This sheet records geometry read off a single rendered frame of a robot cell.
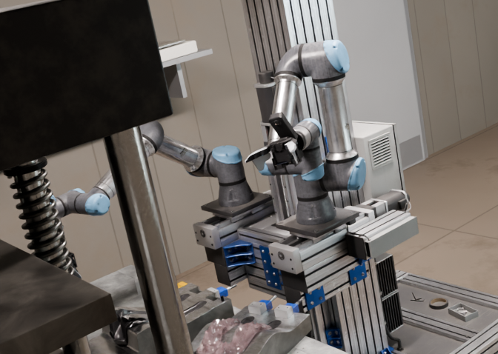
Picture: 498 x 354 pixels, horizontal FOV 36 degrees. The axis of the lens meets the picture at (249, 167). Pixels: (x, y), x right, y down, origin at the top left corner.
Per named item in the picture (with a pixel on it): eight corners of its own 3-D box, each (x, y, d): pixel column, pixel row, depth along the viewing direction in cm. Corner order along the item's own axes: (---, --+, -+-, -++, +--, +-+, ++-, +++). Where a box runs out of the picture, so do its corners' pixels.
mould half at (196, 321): (195, 304, 290) (187, 271, 287) (236, 321, 270) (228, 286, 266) (76, 363, 263) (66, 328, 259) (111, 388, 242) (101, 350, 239)
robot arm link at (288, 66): (271, 41, 270) (251, 168, 251) (300, 37, 265) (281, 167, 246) (284, 58, 279) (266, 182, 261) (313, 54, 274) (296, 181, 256)
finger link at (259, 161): (250, 177, 226) (276, 165, 229) (244, 158, 224) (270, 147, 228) (246, 176, 228) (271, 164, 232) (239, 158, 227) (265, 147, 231)
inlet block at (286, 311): (296, 305, 266) (294, 291, 265) (309, 307, 263) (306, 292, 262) (276, 324, 256) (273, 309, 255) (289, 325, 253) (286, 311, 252)
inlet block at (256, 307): (271, 302, 273) (268, 288, 271) (282, 304, 270) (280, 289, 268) (250, 320, 263) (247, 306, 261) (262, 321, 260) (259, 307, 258)
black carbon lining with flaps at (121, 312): (187, 298, 280) (181, 274, 278) (211, 308, 268) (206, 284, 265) (103, 338, 261) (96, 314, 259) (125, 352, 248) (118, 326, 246)
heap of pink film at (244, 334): (234, 321, 257) (230, 301, 255) (278, 328, 246) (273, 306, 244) (186, 361, 237) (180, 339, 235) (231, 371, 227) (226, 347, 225)
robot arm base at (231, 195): (239, 192, 334) (235, 170, 332) (261, 196, 323) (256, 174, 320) (212, 204, 326) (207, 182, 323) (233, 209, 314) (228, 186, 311)
